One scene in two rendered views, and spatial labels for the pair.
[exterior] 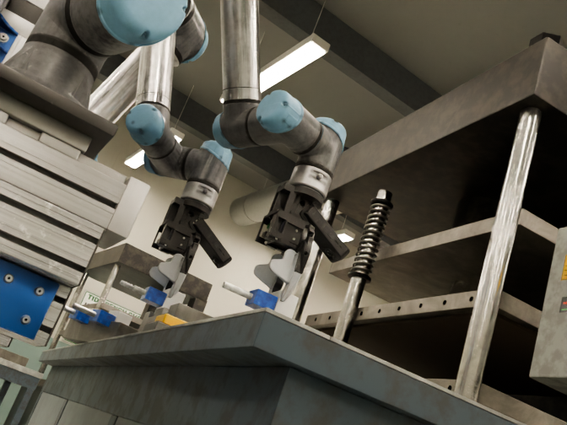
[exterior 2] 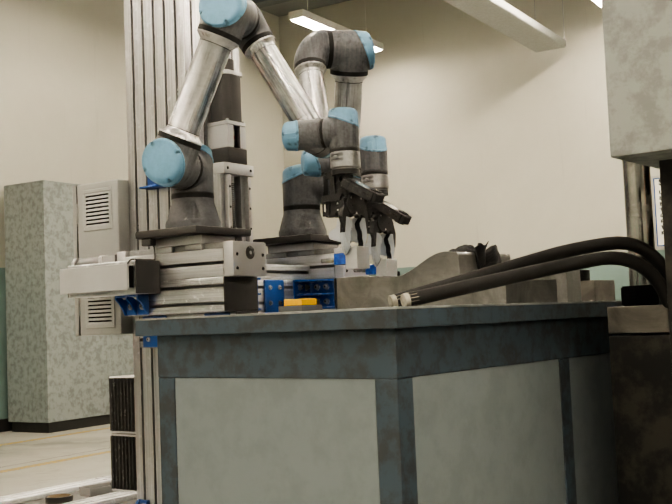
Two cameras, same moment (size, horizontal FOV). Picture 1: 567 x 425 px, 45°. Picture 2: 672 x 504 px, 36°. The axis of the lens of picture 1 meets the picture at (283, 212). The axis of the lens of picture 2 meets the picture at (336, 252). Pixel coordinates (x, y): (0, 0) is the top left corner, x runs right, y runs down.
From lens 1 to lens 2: 214 cm
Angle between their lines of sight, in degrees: 58
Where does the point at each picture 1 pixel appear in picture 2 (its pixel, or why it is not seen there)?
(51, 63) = (174, 209)
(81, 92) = (195, 210)
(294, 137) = (306, 145)
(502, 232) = not seen: hidden behind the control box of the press
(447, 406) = (205, 323)
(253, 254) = not seen: outside the picture
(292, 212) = (337, 190)
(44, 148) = (187, 253)
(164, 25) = (172, 169)
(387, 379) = (180, 324)
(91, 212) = (215, 272)
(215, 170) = (367, 160)
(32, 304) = not seen: hidden behind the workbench
